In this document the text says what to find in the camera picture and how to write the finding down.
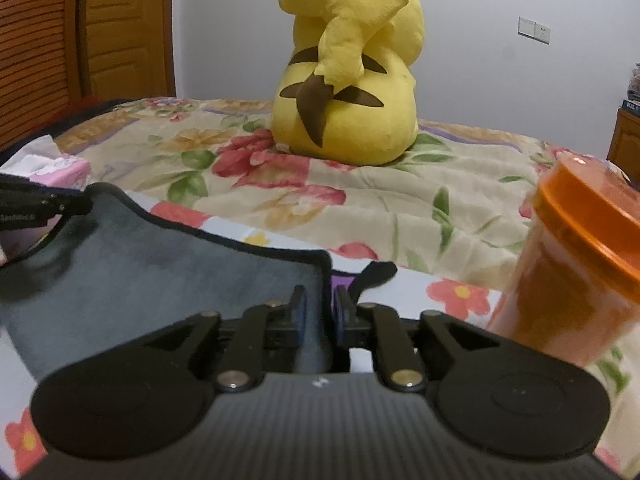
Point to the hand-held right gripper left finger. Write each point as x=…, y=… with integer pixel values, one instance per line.
x=300, y=307

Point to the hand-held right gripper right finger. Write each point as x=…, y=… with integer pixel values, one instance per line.
x=342, y=312

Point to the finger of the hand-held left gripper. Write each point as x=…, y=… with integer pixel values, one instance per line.
x=60, y=207

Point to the grey towel with dark trim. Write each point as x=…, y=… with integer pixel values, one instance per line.
x=150, y=270

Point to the pink printed cloth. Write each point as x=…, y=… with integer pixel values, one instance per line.
x=55, y=169

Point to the floral bed sheet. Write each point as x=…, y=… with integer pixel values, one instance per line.
x=400, y=200

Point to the wooden louvred wardrobe door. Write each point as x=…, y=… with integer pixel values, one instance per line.
x=35, y=45

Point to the yellow plush toy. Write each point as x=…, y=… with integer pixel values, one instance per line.
x=350, y=100

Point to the orange plastic jar with lid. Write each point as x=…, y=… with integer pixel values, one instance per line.
x=565, y=280

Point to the wooden cabinet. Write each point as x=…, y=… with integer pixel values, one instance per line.
x=626, y=142

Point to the white wall socket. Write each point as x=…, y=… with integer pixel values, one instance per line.
x=534, y=29

